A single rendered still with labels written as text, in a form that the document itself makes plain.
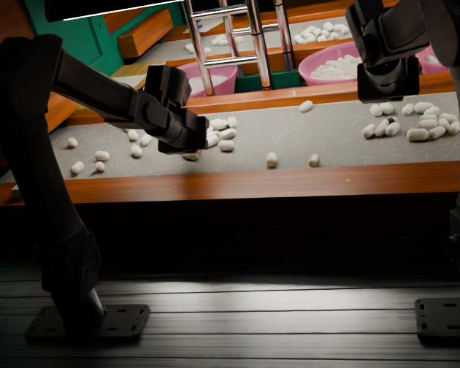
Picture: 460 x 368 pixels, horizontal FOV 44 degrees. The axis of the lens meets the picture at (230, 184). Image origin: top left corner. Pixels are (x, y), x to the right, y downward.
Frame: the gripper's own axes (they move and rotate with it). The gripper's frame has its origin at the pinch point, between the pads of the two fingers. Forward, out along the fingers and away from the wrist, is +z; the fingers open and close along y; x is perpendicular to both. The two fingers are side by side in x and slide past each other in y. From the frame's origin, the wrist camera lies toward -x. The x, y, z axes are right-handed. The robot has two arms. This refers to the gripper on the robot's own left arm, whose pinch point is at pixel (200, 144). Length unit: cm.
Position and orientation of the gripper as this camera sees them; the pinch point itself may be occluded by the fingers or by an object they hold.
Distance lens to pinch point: 118.3
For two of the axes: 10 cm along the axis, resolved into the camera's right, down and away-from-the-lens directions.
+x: -0.1, 9.9, -1.5
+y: -9.4, 0.4, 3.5
